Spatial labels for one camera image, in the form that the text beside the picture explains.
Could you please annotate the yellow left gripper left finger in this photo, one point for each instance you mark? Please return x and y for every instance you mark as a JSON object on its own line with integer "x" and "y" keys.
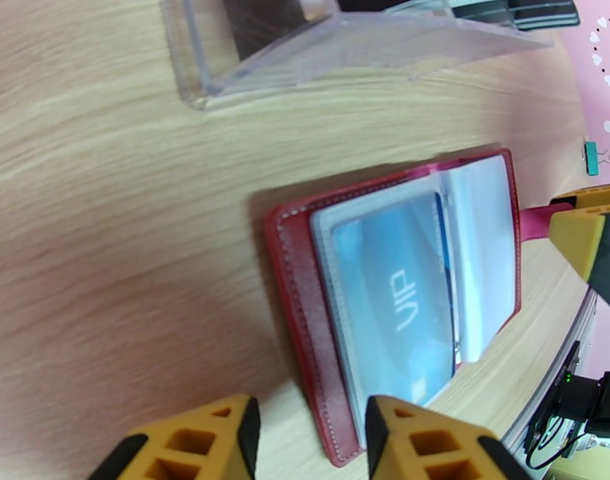
{"x": 194, "y": 443}

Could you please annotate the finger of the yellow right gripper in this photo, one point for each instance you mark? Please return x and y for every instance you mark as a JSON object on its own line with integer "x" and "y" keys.
{"x": 602, "y": 253}
{"x": 597, "y": 196}

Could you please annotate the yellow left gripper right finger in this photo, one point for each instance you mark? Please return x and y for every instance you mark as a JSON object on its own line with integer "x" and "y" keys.
{"x": 429, "y": 443}

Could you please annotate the blue VIP credit card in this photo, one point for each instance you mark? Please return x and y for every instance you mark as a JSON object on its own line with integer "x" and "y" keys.
{"x": 394, "y": 303}

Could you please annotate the red leather card holder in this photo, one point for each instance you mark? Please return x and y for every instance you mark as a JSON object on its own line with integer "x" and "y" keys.
{"x": 304, "y": 293}

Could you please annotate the clear acrylic card stand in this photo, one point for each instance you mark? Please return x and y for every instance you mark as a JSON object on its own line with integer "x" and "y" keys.
{"x": 334, "y": 48}

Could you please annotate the dark credit card stack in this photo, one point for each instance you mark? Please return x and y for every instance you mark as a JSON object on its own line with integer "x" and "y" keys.
{"x": 534, "y": 16}

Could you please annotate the teal binder clip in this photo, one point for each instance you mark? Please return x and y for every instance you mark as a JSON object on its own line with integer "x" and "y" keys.
{"x": 593, "y": 158}

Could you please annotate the small black electronics board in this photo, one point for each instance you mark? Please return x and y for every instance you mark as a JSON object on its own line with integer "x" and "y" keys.
{"x": 559, "y": 393}

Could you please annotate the aluminium frame rail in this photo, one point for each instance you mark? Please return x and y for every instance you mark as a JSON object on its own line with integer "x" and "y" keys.
{"x": 582, "y": 326}

